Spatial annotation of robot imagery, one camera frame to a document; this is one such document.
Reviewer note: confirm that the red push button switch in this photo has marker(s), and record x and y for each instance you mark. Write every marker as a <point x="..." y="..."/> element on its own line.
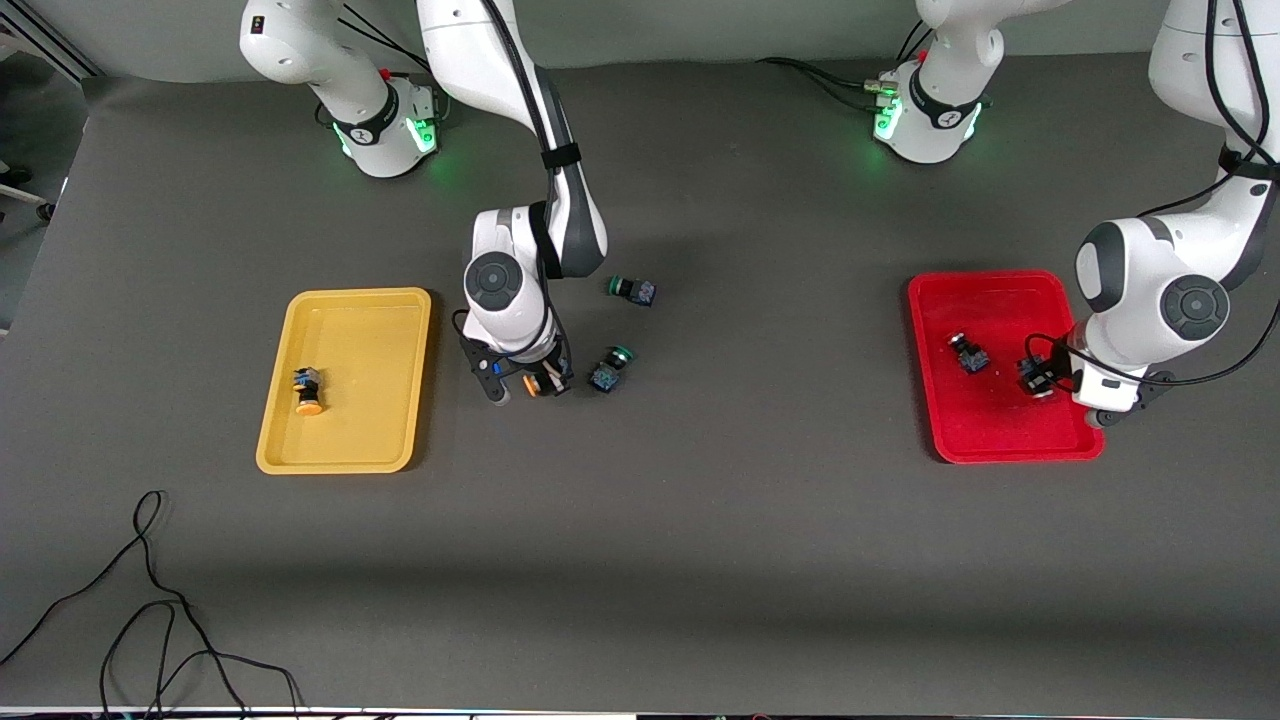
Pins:
<point x="1035" y="378"/>
<point x="968" y="354"/>

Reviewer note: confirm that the yellow push button switch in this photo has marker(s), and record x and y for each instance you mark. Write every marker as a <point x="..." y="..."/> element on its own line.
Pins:
<point x="532" y="384"/>
<point x="308" y="390"/>

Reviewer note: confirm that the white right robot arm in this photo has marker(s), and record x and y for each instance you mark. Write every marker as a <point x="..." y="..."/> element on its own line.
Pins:
<point x="495" y="285"/>

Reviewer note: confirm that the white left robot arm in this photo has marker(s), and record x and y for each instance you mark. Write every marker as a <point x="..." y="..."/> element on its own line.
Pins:
<point x="1150" y="290"/>

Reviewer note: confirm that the red plastic tray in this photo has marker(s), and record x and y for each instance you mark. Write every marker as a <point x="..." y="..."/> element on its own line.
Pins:
<point x="1000" y="430"/>

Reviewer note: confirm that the yellow plastic tray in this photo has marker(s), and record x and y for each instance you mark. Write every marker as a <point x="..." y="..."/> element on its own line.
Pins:
<point x="360" y="400"/>

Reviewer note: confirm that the dark grey table mat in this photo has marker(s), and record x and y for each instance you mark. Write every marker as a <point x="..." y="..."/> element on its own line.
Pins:
<point x="640" y="600"/>

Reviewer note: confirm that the chair leg with caster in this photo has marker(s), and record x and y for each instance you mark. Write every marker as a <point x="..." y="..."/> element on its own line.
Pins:
<point x="25" y="195"/>

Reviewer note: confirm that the green push button switch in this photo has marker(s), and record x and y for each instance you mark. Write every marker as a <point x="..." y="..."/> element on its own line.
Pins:
<point x="633" y="289"/>
<point x="611" y="369"/>

